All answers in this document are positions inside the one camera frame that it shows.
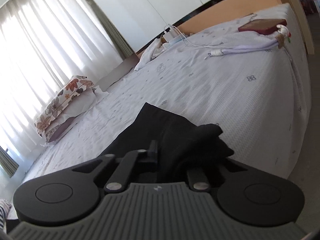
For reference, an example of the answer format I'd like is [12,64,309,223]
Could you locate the white charging cable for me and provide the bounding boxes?
[163,23,226,49]

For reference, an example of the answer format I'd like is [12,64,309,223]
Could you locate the white crumpled cloth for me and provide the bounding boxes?
[134,38,170,71]

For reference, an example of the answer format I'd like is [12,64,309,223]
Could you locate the right green curtain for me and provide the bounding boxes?
[85,0,135,59]

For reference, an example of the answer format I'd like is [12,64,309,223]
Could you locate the green curtain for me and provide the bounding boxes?
[85,0,135,59]
[0,147,19,178]

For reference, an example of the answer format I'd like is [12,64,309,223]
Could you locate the floral pillow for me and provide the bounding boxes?
[34,75,94,137]

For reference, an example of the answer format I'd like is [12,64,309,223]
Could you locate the red smartphone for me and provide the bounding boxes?
[238,19,287,35]

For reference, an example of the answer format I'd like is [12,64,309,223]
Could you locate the wooden bed headboard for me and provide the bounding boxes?
[134,0,316,63]

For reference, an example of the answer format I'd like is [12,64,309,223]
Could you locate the lavender strap with ring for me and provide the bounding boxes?
[207,24,293,58]

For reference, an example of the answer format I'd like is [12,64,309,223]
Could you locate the left green curtain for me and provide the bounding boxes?
[0,147,19,178]

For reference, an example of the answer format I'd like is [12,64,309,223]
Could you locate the white patterned bed sheet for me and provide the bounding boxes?
[25,4,311,180]

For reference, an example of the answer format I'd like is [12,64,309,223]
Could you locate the white and mauve pillow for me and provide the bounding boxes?
[44,86,108,144]

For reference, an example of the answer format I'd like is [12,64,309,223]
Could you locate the white charger plug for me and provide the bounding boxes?
[163,29,179,42]

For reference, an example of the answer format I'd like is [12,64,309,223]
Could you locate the black pants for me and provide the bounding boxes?
[102,103,234,183]

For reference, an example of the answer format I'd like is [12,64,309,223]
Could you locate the blue white striped garment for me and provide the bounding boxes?
[0,199,12,232]

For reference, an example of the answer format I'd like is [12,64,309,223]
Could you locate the white sheer curtain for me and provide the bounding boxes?
[1,0,123,160]

